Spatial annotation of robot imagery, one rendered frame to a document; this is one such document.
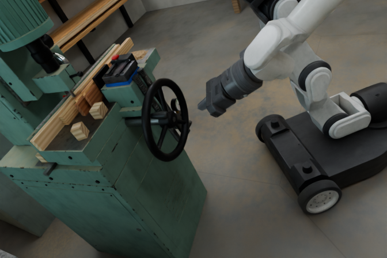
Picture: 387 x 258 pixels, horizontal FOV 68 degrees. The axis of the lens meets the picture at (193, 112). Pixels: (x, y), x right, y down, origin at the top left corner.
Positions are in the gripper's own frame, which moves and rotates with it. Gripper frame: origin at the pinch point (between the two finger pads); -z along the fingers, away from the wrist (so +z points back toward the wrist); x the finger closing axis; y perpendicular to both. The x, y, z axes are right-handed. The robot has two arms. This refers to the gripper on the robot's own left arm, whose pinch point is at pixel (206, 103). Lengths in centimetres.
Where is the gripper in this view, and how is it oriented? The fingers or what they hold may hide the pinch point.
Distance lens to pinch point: 83.7
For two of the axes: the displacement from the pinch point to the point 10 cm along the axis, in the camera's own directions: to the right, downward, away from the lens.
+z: 6.1, -4.2, -6.7
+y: -7.9, -3.5, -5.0
